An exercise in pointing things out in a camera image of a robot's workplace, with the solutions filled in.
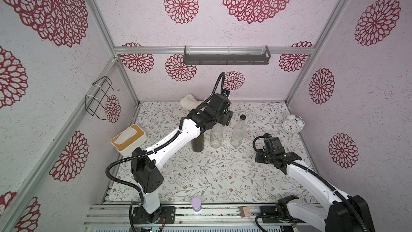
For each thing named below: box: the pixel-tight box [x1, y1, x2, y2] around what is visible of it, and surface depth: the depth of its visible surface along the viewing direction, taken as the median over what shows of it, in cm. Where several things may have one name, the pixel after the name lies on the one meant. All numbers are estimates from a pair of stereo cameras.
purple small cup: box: [191, 197, 202, 213], surface depth 71 cm
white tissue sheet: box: [113, 126, 138, 145], surface depth 97 cm
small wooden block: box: [240, 206, 252, 219], surface depth 75 cm
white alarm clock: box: [282, 113, 306, 134], surface depth 99 cm
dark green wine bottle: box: [190, 133, 205, 153], surface depth 92 cm
